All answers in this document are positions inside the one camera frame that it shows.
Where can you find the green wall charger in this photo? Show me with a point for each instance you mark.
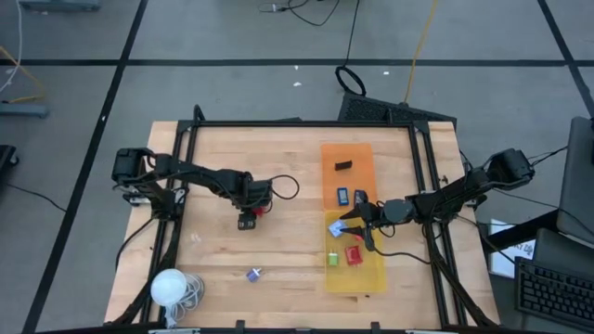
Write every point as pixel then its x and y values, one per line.
pixel 332 259

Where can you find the red wall charger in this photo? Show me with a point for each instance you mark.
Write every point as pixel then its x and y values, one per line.
pixel 353 255

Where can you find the lavender cube USB charger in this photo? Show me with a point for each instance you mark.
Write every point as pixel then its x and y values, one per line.
pixel 336 229

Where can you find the black computer keyboard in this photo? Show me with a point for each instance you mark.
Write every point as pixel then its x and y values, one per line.
pixel 554 292

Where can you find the small black rectangular block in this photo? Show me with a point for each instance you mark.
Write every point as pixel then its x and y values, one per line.
pixel 343 165

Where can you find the black floor object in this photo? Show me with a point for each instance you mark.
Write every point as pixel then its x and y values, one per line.
pixel 7 157

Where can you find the grey floor bar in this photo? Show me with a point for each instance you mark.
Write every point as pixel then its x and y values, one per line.
pixel 23 110

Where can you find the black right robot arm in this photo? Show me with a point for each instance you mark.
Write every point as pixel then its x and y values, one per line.
pixel 464 190

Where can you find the red multi-port USB charger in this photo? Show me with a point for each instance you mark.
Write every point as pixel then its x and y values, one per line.
pixel 258 211

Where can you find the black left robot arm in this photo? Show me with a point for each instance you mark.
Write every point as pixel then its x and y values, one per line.
pixel 185 169

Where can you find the translucent yellow plastic bin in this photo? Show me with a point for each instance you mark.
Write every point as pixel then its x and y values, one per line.
pixel 357 280

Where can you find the grey floor box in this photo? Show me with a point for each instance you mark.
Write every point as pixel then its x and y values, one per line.
pixel 60 4

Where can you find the white round lamp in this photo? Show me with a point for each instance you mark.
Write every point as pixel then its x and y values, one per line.
pixel 168 287

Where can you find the blue digital timer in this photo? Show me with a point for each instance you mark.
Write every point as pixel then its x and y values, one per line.
pixel 342 196

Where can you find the grey laptop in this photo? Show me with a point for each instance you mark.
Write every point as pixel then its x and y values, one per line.
pixel 575 176

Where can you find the black table clamp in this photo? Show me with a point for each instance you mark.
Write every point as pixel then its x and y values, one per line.
pixel 375 325
pixel 240 325

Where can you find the black perforated computer case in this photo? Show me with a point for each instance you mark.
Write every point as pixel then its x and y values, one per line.
pixel 394 111

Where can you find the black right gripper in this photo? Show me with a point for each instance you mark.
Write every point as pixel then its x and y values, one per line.
pixel 394 212

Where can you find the small blue-white toy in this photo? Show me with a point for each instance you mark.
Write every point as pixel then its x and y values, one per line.
pixel 254 274

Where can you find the dark navy digital timer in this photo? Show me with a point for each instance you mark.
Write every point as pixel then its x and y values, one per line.
pixel 358 196

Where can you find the translucent orange plastic bin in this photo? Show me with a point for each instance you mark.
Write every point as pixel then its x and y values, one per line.
pixel 348 153

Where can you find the black metal table frame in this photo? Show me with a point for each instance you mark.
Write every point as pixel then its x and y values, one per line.
pixel 301 123

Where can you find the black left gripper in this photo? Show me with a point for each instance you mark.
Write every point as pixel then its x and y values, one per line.
pixel 255 195

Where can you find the white paper sheet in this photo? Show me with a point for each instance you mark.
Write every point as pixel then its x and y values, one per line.
pixel 508 260

